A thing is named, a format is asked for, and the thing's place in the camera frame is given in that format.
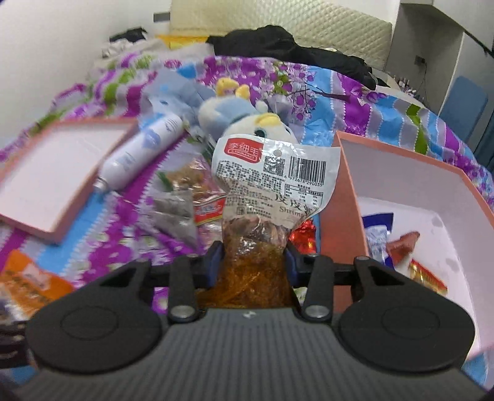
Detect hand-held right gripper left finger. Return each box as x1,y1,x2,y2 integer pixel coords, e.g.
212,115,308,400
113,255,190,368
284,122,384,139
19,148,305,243
77,241,224,324

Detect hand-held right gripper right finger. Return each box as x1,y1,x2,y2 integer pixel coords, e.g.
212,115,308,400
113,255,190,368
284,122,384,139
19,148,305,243
283,243,419,321

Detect red foil packet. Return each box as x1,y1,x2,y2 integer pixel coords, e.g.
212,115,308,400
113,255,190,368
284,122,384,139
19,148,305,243
289,218,318,255

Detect blue white packet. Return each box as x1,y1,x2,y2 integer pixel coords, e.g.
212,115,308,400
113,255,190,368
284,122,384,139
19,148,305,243
361,212,394,267

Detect clear packet with red label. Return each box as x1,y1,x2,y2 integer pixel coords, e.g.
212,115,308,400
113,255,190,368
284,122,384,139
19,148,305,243
211,133,340,309

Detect red-brown packet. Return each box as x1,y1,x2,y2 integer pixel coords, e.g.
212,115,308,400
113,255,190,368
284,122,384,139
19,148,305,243
386,230,421,267

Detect clear packet of gold sticks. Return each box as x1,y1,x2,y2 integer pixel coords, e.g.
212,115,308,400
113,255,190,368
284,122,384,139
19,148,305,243
407,259,448,296

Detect pink cardboard box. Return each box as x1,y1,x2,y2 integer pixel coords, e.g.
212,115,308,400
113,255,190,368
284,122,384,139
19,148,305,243
318,131,494,355

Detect small red white packet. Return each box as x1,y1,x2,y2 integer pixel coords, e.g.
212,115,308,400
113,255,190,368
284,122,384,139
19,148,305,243
193,195,228,226

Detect grey clear packet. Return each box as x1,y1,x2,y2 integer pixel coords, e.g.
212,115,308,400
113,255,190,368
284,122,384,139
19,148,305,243
149,191,199,247

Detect clear packet green orange contents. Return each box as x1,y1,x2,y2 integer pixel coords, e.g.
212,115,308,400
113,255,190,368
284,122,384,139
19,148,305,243
156,154,228,201

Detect white spray bottle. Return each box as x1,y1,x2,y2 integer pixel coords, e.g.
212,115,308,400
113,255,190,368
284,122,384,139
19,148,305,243
94,113,184,192

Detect blue white plush toy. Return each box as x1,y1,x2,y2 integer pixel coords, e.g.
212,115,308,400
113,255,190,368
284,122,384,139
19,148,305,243
198,78,298,145

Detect purple floral printed bedspread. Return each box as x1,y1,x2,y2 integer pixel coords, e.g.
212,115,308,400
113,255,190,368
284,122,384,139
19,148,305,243
0,46,494,320

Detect pink box lid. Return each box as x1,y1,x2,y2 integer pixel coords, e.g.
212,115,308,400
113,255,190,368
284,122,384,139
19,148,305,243
0,118,140,244

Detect clear bluish plastic bag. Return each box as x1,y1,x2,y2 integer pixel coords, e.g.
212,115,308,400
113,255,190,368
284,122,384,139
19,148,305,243
144,71,213,120

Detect group of small bottles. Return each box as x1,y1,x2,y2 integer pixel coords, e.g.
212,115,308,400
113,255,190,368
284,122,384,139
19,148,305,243
397,75,425,101

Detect black clothes pile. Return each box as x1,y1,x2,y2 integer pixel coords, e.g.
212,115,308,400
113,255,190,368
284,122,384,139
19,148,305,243
206,25,377,91

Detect yellow pillow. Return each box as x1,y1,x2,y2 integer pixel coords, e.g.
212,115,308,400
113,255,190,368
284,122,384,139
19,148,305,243
156,34,211,51

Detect hanging clothes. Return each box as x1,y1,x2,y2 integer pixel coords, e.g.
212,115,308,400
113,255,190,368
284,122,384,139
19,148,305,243
475,116,494,170

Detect blue floor chair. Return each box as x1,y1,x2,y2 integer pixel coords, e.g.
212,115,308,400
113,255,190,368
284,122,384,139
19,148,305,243
438,76,489,143

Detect white cloth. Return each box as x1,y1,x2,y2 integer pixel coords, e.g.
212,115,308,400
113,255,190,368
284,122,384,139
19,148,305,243
101,39,136,58

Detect cream quilted headboard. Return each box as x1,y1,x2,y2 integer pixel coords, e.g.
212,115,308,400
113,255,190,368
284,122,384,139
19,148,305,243
170,0,393,72

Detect black cloth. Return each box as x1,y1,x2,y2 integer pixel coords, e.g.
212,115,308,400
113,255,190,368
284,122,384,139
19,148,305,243
110,27,145,41

